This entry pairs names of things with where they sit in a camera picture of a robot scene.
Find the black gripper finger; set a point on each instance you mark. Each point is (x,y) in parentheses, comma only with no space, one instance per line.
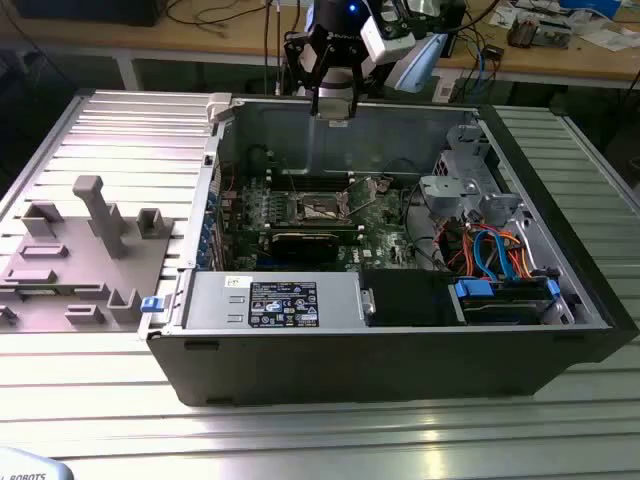
(356,75)
(315,75)

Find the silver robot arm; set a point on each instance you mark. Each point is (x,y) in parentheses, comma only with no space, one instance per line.
(425,60)

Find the thin metal locking lever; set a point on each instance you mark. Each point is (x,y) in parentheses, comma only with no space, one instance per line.
(294,182)
(330,216)

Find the CPU socket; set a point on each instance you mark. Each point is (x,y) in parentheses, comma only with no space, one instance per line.
(315,207)

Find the CPU cooler heatsink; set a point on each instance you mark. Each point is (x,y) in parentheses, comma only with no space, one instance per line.
(522,32)

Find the white code label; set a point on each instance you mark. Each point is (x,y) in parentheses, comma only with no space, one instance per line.
(444,90)

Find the grey case latch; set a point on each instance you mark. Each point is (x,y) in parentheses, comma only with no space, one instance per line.
(220,107)

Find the wooden workbench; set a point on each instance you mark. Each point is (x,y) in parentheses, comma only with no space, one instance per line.
(210,42)

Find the black tower box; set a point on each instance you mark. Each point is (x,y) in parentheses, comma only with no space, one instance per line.
(455,25)

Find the small black box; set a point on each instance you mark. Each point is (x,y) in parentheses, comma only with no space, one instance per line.
(493,52)

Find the grey metal drive cage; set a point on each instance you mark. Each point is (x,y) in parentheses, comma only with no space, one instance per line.
(445,192)

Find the white printed sheet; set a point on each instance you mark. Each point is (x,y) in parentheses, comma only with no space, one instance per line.
(502,17)

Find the green motherboard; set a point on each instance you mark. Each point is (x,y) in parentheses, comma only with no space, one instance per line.
(380,235)

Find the black graphics card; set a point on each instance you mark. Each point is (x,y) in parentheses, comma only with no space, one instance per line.
(305,247)

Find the grey metal device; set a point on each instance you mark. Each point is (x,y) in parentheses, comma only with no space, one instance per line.
(555,34)

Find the black plastic shroud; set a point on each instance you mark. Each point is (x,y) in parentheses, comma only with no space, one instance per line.
(405,300)

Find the black device on bench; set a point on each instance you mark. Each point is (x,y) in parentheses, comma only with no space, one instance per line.
(85,12)

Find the blue box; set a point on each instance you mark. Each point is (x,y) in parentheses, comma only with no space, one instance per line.
(590,4)

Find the grey power supply unit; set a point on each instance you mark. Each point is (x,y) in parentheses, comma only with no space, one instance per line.
(215,300)

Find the white papers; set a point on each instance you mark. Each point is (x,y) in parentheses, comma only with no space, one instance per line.
(607,40)

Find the hard disk in blue carrier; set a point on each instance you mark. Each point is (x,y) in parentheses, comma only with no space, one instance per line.
(500,300)

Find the blue plastic tab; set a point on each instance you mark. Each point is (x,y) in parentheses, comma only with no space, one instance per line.
(152,304)

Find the black PC case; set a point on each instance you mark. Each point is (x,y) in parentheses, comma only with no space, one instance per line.
(350,370)

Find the grey parts rack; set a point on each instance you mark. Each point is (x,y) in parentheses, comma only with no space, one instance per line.
(100,280)

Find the pale blue teach pendant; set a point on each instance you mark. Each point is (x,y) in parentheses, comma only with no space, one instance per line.
(30,467)

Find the white wrist camera black face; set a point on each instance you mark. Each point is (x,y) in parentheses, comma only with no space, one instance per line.
(382,45)

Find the perforated metal bracket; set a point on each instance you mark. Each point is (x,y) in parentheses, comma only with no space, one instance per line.
(465,150)

